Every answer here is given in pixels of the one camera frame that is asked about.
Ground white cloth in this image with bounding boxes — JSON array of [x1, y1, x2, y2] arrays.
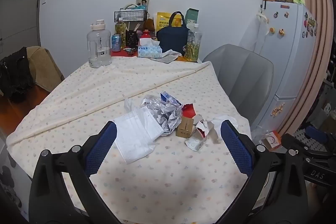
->
[[161, 49, 187, 58]]

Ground orange white box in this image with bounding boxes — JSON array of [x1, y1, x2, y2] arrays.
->
[[259, 131, 282, 151]]

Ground white face mask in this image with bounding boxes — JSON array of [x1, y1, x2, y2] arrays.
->
[[113, 108, 164, 141]]

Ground torn white red carton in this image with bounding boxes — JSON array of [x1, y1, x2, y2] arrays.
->
[[185, 114, 216, 151]]

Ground wide yellow tea bottle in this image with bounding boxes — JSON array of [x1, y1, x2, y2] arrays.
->
[[184, 24, 202, 62]]

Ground white refrigerator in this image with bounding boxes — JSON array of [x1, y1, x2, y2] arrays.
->
[[252, 0, 319, 135]]

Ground cluster of small yellow magnets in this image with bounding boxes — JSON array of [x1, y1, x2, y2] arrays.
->
[[270, 103, 286, 117]]

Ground green box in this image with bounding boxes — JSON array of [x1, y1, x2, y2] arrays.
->
[[184, 8, 200, 26]]

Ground blue drink can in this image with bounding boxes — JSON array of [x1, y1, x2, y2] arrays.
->
[[112, 34, 122, 52]]

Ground black pen holder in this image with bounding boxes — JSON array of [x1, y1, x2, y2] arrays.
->
[[125, 30, 138, 48]]

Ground grey door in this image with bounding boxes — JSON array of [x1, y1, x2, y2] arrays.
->
[[0, 0, 48, 49]]

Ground slim yellow tea bottle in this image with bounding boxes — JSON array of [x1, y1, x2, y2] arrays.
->
[[115, 17, 127, 49]]

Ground grey chair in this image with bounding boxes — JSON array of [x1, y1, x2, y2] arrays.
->
[[202, 44, 274, 126]]

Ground blue white milk carton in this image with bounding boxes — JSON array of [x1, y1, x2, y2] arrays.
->
[[160, 91, 182, 107]]

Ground small brown cardboard box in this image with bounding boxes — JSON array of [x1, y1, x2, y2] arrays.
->
[[175, 116, 195, 138]]

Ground cluster of picture magnets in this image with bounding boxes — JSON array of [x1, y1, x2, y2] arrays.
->
[[302, 12, 319, 39]]

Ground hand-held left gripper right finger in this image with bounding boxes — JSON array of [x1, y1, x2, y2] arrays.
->
[[215, 119, 309, 224]]

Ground blue white tissue box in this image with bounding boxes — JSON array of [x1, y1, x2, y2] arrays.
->
[[138, 38, 162, 59]]

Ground yellow snack packet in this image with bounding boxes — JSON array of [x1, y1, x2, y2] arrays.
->
[[157, 12, 175, 31]]

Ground black wire basket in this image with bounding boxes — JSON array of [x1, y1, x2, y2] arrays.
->
[[114, 10, 149, 23]]

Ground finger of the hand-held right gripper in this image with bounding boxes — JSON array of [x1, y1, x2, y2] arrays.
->
[[281, 133, 336, 156], [299, 123, 336, 144]]

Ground brown armchair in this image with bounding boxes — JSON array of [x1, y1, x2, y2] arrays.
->
[[26, 46, 65, 93]]

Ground grey patterned leaflet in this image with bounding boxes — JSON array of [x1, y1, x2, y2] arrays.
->
[[160, 55, 182, 64]]

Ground red table mat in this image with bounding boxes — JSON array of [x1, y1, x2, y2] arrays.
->
[[110, 48, 139, 58]]

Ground dotted cream tablecloth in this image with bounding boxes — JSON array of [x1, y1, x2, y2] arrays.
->
[[6, 56, 251, 224]]

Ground large clear water jug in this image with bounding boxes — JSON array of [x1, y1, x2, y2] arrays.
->
[[87, 20, 112, 69]]

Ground pink curtain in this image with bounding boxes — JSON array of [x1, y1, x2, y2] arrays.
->
[[273, 0, 333, 138]]

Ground clear plastic bag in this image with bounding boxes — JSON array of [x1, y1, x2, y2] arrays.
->
[[251, 126, 271, 141]]

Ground printed paper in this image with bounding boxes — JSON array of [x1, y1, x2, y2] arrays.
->
[[139, 94, 184, 136]]

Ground white paper towel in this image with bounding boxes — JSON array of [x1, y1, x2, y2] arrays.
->
[[115, 132, 157, 165]]

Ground navy lunch bag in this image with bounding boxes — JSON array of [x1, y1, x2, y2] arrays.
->
[[157, 11, 190, 56]]

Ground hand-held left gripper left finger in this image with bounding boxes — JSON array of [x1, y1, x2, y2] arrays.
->
[[28, 120, 124, 224]]

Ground white tissue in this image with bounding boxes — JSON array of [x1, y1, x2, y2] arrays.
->
[[210, 115, 239, 143]]

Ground red wrapper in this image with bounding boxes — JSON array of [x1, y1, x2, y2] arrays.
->
[[182, 103, 197, 117]]

